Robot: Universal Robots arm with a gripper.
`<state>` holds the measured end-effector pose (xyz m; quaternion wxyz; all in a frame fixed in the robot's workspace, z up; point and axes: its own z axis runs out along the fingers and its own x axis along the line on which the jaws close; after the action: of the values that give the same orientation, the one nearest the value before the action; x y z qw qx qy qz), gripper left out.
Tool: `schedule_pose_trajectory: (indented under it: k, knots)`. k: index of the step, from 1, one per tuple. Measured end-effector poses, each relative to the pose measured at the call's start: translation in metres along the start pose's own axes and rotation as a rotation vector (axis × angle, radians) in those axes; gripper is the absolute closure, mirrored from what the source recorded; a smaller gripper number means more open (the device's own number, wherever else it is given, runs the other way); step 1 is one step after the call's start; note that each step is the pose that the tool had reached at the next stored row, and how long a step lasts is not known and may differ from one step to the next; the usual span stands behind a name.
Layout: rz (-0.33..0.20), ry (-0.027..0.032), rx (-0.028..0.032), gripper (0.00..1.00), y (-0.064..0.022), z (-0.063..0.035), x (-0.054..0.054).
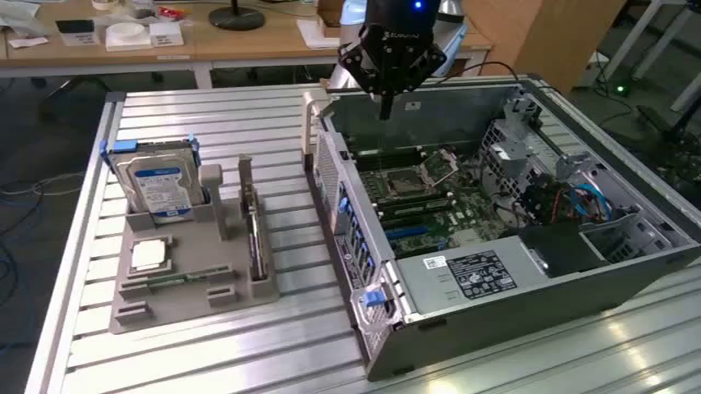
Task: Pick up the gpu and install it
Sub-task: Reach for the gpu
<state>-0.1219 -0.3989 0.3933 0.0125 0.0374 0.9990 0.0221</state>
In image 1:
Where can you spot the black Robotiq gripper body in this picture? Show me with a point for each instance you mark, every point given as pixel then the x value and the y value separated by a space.
pixel 400 24

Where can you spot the graphics card with metal bracket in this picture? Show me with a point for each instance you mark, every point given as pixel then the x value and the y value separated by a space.
pixel 256 242

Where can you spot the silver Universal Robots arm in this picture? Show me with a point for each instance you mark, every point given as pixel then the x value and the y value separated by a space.
pixel 348 77

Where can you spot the white paper stack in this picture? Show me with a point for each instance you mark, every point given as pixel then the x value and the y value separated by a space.
pixel 318 37

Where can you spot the brown cardboard box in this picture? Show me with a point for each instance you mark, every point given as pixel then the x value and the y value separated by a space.
pixel 329 12

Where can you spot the wooden desk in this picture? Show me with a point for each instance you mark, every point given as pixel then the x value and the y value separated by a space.
pixel 246 45

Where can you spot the black round lamp base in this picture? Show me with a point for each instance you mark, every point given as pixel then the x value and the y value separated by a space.
pixel 237 18

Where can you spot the wooden cabinet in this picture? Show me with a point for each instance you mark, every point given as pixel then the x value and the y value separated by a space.
pixel 559 37

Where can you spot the metal socket cover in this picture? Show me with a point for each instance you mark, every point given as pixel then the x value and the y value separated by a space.
pixel 441 166

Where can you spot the metal disk bay cage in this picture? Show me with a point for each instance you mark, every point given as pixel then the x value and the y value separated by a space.
pixel 515 160

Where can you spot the CPU socket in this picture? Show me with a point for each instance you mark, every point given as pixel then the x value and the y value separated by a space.
pixel 407 182

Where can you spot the plain white labelled box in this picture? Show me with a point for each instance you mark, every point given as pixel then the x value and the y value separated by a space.
pixel 166 36

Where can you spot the device with green light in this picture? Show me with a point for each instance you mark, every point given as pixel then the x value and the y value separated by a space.
pixel 620 88

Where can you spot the red small item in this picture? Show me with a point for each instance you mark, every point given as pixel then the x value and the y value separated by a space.
pixel 169 13

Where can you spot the green motherboard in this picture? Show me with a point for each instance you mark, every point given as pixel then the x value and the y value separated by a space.
pixel 465 221

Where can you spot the blue expansion slot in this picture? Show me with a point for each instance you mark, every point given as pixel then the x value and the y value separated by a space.
pixel 407 233

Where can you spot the white box holding bowl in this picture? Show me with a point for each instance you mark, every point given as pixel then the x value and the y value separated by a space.
pixel 128 39

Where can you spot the hard disk with blue carrier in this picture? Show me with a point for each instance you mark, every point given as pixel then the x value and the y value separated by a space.
pixel 160 180

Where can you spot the white tape roll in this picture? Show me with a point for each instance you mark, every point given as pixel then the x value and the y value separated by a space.
pixel 104 4

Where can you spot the white box with black top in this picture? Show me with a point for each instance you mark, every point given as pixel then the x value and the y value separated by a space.
pixel 78 33

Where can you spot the black office chair base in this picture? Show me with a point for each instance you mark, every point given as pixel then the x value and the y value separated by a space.
pixel 66 92

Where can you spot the grey power supply unit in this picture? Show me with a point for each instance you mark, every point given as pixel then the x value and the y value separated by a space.
pixel 439 283

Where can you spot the blue case latch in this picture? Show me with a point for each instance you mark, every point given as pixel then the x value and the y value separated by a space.
pixel 373 297

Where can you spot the white paper slip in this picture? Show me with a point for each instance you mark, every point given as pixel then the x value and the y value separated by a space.
pixel 27 42

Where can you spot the silver CPU chip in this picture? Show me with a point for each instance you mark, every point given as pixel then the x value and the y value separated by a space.
pixel 148 255

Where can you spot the open grey PC case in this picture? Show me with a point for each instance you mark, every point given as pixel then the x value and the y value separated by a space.
pixel 493 312

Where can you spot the green RAM stick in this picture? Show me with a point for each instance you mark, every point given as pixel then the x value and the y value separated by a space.
pixel 176 280

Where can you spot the grey plastic parts rack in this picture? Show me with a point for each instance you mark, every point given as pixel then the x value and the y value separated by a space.
pixel 192 295

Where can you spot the white table frame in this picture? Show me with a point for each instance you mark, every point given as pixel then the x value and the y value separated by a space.
pixel 647 33

